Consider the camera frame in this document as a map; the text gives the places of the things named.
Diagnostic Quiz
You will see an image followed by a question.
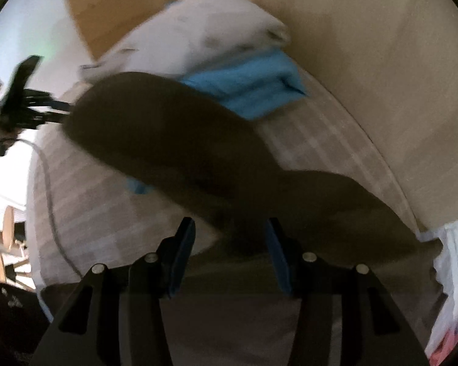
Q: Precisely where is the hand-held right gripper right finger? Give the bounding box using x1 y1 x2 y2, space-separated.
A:
264 217 431 366

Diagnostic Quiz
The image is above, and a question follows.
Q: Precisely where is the plaid blanket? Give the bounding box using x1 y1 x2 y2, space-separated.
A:
25 72 420 290

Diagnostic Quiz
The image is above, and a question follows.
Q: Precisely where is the light wooden board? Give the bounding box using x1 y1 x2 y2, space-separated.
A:
240 0 458 233

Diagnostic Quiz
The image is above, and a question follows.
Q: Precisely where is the olive brown garment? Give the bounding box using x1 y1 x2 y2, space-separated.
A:
42 72 443 366

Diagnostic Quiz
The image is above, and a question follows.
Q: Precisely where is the beige folded shirt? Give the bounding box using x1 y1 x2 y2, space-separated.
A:
80 0 291 84

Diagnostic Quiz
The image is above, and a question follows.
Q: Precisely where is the wooden furniture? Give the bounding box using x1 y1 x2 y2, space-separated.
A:
0 187 35 290

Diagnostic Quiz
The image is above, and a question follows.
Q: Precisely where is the pink garment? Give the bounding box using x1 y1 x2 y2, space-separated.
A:
427 328 458 366

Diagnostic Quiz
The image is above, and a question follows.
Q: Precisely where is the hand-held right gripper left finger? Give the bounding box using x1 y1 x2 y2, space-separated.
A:
31 217 196 366

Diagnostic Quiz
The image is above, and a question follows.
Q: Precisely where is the blue folded garment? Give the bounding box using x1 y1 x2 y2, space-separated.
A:
128 49 308 195

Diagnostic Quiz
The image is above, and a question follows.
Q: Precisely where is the darker wooden board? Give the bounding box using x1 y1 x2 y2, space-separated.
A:
65 0 245 59

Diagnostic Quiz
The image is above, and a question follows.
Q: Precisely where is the grey cable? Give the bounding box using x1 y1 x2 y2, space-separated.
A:
8 137 85 279

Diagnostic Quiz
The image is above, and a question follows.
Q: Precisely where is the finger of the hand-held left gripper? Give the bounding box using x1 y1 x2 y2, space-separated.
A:
23 110 67 124
25 89 72 112

